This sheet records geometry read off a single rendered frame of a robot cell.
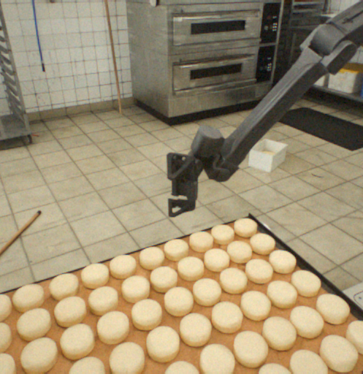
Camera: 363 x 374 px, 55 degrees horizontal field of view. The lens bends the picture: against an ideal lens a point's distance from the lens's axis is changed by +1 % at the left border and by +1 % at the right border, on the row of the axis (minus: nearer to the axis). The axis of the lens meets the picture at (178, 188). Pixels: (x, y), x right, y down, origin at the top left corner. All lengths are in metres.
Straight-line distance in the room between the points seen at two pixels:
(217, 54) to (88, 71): 1.53
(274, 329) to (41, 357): 0.35
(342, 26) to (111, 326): 0.74
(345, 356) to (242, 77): 3.90
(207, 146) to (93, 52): 3.72
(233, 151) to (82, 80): 3.71
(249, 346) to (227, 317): 0.06
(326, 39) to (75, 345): 0.76
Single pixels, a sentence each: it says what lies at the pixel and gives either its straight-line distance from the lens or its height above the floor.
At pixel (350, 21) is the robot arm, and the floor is 1.31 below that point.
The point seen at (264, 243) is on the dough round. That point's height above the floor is 0.92.
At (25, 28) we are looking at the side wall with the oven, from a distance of 4.28.
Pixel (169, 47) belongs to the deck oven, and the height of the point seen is 0.84.
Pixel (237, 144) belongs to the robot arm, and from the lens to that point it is 0.88.
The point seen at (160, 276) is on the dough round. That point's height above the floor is 0.92.
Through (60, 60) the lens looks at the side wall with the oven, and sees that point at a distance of 4.39.
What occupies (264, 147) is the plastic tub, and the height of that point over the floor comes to 0.08.
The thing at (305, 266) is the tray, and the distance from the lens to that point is 0.75.
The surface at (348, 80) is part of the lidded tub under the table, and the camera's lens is 4.80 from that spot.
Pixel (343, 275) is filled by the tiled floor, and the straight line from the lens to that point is 2.18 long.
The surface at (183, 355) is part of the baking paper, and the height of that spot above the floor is 0.90.
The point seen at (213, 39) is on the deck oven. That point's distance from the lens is 3.97.
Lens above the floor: 1.39
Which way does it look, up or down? 31 degrees down
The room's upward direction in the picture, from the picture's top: straight up
